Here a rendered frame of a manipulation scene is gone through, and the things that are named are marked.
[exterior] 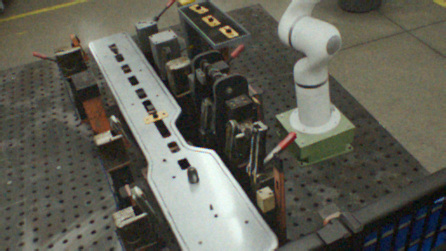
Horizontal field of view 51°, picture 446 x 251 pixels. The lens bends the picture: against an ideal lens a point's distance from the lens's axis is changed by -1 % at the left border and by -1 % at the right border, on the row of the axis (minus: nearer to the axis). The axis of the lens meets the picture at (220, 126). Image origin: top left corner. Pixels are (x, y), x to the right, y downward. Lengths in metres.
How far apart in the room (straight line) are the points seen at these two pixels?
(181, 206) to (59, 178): 0.80
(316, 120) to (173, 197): 0.68
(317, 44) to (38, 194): 1.18
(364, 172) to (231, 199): 0.65
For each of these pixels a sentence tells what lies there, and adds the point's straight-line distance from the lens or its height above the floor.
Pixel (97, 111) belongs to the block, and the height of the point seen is 0.90.
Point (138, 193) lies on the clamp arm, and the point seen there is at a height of 1.11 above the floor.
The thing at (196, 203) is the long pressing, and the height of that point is 1.00.
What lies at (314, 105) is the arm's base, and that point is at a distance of 1.72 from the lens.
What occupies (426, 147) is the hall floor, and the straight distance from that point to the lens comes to 3.00.
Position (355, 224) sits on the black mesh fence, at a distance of 0.53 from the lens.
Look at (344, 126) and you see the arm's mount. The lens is 1.79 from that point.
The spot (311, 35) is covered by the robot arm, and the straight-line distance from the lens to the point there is 1.55.
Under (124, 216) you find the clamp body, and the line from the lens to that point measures 1.26.
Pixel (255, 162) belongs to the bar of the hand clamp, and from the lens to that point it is 1.22.
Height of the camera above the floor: 1.96
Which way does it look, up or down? 39 degrees down
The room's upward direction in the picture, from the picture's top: 8 degrees counter-clockwise
